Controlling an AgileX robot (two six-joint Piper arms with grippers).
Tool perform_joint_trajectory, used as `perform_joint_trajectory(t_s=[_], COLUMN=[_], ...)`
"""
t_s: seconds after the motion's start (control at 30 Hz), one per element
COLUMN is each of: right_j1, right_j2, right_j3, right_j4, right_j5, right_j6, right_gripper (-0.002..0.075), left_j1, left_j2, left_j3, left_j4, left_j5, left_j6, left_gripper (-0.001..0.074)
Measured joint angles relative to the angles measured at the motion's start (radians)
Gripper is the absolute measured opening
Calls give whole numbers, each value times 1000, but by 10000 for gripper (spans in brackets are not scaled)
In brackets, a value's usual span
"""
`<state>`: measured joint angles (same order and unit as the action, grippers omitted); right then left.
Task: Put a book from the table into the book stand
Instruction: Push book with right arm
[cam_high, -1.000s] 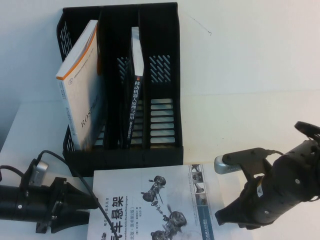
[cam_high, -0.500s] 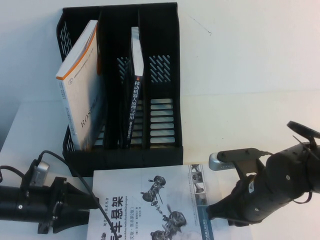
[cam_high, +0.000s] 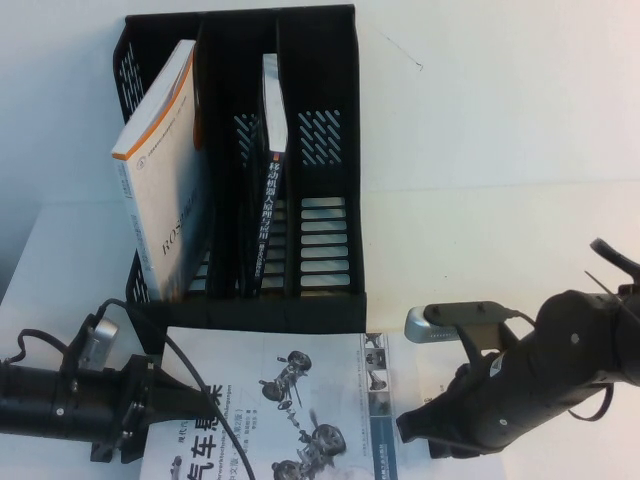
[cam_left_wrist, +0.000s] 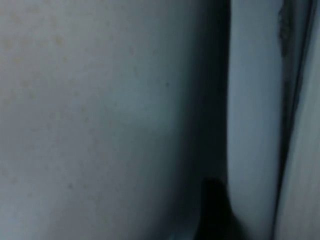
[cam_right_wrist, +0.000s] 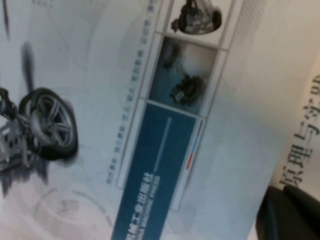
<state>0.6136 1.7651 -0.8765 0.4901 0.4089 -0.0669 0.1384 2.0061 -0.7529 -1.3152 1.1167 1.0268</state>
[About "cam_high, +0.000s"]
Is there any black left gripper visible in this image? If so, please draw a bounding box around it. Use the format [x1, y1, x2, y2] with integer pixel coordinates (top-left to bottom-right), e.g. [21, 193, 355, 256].
[89, 354, 216, 464]

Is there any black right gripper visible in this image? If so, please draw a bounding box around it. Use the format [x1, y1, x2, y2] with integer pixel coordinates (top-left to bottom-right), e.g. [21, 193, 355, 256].
[397, 358, 507, 459]

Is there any white car suspension book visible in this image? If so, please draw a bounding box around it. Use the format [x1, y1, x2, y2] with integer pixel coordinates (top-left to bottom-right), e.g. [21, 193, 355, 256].
[138, 325, 404, 480]

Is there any white autonomous driving book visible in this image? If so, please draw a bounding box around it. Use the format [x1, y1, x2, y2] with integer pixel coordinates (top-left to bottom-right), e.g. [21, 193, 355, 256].
[388, 333, 481, 480]

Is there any black plastic book stand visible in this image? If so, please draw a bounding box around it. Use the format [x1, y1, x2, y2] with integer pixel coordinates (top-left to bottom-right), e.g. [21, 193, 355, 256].
[110, 4, 369, 351]

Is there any white orange ROS book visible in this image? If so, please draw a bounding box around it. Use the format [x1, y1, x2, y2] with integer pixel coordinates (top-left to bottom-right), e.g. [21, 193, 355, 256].
[110, 40, 214, 304]

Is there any dark spine mobile robot book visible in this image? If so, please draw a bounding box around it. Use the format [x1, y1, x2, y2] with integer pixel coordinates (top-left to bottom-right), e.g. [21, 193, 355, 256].
[249, 53, 291, 301]

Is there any black left camera cable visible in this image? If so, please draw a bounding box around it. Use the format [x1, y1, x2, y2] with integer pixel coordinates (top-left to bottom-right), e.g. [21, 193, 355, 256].
[97, 298, 259, 480]

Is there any black camera cable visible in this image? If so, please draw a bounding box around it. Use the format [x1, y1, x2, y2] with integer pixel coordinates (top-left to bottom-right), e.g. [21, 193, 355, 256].
[504, 308, 540, 330]
[97, 298, 259, 480]

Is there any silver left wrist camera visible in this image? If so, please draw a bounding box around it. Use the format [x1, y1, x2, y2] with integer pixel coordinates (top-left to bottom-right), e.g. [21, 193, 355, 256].
[79, 318, 123, 372]

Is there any black right camera cable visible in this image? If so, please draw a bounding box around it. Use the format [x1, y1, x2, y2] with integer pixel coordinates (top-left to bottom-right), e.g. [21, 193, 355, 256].
[504, 308, 540, 330]

